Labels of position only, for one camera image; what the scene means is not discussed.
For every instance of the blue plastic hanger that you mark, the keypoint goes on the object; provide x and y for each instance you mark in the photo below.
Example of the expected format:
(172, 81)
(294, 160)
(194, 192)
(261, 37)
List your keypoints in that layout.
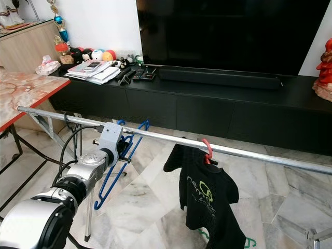
(108, 188)

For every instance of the red figurine on stone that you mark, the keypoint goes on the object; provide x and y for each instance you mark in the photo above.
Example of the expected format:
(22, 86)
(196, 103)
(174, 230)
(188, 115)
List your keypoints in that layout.
(324, 67)

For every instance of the pink white magazine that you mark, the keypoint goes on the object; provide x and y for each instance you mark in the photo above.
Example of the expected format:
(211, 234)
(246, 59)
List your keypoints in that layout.
(85, 69)

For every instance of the orange red toy ball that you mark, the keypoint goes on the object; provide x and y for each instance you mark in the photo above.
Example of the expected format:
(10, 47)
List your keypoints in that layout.
(109, 55)

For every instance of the dark toy ball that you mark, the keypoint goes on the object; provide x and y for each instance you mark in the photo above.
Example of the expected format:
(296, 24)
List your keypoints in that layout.
(76, 55)
(86, 54)

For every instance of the white paper stack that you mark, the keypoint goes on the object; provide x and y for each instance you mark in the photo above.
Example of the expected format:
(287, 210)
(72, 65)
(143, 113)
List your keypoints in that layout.
(101, 78)

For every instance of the gold blue trophy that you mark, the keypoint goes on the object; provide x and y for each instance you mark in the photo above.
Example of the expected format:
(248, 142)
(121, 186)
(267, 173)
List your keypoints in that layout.
(62, 42)

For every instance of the large black television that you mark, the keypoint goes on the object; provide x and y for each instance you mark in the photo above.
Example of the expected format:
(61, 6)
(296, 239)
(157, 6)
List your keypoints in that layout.
(228, 31)

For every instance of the black tv console cabinet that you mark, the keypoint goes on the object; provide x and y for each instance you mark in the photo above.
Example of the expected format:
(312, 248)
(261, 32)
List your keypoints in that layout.
(212, 111)

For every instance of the green plastic hanger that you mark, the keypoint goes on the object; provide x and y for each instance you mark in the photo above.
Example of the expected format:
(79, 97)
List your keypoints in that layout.
(250, 242)

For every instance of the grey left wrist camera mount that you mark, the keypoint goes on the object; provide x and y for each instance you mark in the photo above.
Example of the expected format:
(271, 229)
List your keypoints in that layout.
(110, 137)

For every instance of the marble pattern folding table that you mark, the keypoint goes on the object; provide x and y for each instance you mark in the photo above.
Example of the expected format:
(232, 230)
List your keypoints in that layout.
(26, 88)

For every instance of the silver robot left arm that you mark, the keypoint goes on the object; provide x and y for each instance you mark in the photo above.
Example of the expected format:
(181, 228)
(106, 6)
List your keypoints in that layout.
(31, 223)

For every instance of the small green plastic item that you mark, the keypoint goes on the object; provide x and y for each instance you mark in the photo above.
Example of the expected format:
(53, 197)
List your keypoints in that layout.
(138, 58)

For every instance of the white figurine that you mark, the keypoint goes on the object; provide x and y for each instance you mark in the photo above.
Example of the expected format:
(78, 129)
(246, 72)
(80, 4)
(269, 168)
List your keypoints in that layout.
(11, 13)

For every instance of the white blue toy ball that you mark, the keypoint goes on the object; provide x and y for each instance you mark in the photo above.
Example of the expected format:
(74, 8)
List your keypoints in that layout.
(97, 54)

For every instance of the pink tissue pack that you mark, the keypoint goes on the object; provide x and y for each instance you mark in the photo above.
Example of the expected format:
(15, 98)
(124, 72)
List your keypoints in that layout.
(47, 66)

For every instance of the silver metal clothes rack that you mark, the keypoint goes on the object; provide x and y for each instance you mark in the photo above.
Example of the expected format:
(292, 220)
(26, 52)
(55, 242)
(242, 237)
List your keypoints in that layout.
(166, 136)

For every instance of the black soundbar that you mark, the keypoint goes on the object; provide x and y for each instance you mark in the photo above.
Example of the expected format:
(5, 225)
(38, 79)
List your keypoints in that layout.
(218, 78)

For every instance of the small black white toy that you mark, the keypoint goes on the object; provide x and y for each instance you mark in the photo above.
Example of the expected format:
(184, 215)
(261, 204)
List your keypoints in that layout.
(122, 63)

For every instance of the black t-shirt with green print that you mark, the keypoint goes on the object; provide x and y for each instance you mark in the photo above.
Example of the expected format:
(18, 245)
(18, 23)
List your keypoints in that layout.
(207, 207)

